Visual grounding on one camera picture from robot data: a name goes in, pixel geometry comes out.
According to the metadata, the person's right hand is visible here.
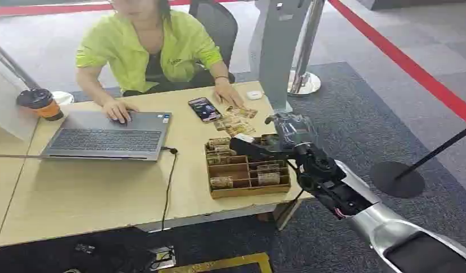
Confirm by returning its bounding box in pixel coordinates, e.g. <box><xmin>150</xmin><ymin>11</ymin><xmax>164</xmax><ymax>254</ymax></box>
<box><xmin>102</xmin><ymin>98</ymin><xmax>140</xmax><ymax>125</ymax></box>

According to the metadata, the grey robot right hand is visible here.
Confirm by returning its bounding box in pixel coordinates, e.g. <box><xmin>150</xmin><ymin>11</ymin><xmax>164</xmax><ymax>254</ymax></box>
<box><xmin>229</xmin><ymin>113</ymin><xmax>318</xmax><ymax>162</ymax></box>

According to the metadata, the person's left hand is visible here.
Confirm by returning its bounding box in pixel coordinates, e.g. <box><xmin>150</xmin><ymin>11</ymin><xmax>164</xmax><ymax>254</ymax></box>
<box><xmin>213</xmin><ymin>81</ymin><xmax>245</xmax><ymax>109</ymax></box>

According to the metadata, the black smartphone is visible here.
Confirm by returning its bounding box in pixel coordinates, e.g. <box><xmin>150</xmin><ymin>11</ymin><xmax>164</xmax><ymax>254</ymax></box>
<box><xmin>188</xmin><ymin>97</ymin><xmax>222</xmax><ymax>123</ymax></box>

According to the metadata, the grey open laptop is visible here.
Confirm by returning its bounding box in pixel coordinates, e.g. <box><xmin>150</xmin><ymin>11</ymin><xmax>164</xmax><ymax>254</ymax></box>
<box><xmin>41</xmin><ymin>111</ymin><xmax>173</xmax><ymax>162</ymax></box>

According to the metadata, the person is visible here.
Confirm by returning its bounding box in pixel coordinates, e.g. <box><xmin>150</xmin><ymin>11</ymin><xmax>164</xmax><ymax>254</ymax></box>
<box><xmin>75</xmin><ymin>0</ymin><xmax>245</xmax><ymax>125</ymax></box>

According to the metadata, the black office chair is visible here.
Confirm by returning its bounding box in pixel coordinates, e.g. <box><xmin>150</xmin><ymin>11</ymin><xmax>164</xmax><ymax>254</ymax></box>
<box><xmin>188</xmin><ymin>0</ymin><xmax>239</xmax><ymax>84</ymax></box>

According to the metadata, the grey pillar stand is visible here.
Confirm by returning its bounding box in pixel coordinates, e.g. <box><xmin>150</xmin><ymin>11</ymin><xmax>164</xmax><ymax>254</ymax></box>
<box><xmin>249</xmin><ymin>0</ymin><xmax>314</xmax><ymax>114</ymax></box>

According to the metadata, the wooden card box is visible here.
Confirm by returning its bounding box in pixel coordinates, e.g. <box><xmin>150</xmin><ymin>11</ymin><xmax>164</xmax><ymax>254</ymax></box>
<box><xmin>204</xmin><ymin>134</ymin><xmax>292</xmax><ymax>200</ymax></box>

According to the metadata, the coffee cup with black lid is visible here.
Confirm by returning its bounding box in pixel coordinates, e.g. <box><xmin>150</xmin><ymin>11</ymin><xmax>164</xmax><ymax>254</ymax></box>
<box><xmin>16</xmin><ymin>88</ymin><xmax>64</xmax><ymax>122</ymax></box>

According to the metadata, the pale wooden desk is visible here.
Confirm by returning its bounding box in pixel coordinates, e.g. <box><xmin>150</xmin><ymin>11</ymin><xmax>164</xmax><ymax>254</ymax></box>
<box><xmin>0</xmin><ymin>81</ymin><xmax>314</xmax><ymax>250</ymax></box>

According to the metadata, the white panel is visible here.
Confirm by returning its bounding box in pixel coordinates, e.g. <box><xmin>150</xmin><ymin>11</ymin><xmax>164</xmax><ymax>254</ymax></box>
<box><xmin>0</xmin><ymin>64</ymin><xmax>40</xmax><ymax>142</ymax></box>

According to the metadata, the black stanchion with round base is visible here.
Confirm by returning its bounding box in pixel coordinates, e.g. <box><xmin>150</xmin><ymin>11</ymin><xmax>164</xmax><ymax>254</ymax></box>
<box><xmin>369</xmin><ymin>126</ymin><xmax>466</xmax><ymax>200</ymax></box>

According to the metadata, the red barrier tape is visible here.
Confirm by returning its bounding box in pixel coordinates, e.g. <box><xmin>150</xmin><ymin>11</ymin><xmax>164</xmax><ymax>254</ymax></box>
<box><xmin>327</xmin><ymin>0</ymin><xmax>466</xmax><ymax>127</ymax></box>
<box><xmin>0</xmin><ymin>0</ymin><xmax>242</xmax><ymax>18</ymax></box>

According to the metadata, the floor socket box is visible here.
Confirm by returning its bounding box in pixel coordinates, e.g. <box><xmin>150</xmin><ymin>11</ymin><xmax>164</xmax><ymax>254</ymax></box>
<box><xmin>148</xmin><ymin>245</ymin><xmax>177</xmax><ymax>272</ymax></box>

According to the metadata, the steel post with round base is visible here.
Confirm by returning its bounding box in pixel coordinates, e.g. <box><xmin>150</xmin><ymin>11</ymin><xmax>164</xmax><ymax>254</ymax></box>
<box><xmin>287</xmin><ymin>0</ymin><xmax>326</xmax><ymax>96</ymax></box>

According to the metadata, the black laptop cable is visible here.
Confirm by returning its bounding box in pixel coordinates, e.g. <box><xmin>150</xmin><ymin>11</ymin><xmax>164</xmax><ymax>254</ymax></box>
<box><xmin>160</xmin><ymin>146</ymin><xmax>179</xmax><ymax>231</ymax></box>

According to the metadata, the slanted steel post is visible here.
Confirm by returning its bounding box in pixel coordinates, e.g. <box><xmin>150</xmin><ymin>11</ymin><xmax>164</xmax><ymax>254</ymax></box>
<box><xmin>0</xmin><ymin>39</ymin><xmax>75</xmax><ymax>106</ymax></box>

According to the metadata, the yellow floor frame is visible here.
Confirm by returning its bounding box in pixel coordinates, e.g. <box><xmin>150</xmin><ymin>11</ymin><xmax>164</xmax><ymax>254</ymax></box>
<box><xmin>157</xmin><ymin>252</ymin><xmax>274</xmax><ymax>273</ymax></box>

